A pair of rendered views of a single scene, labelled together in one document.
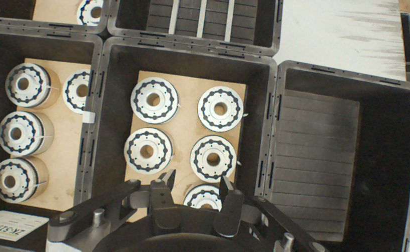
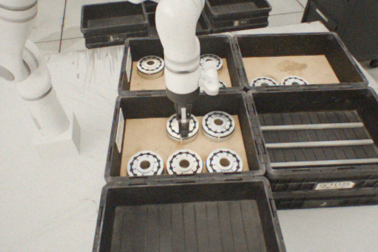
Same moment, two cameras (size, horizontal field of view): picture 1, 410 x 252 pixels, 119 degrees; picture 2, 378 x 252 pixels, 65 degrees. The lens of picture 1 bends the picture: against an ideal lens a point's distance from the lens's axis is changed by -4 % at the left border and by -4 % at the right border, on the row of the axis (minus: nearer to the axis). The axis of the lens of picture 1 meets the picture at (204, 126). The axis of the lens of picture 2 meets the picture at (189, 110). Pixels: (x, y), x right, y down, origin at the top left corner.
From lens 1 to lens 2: 0.65 m
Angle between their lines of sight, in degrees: 43
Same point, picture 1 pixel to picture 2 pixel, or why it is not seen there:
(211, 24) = (291, 153)
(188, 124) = (206, 149)
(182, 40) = (256, 122)
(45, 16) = (255, 62)
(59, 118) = not seen: hidden behind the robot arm
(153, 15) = (280, 116)
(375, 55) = not seen: outside the picture
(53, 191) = (143, 82)
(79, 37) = (240, 80)
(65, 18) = (258, 72)
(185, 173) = (167, 153)
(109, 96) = (213, 97)
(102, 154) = not seen: hidden behind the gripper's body
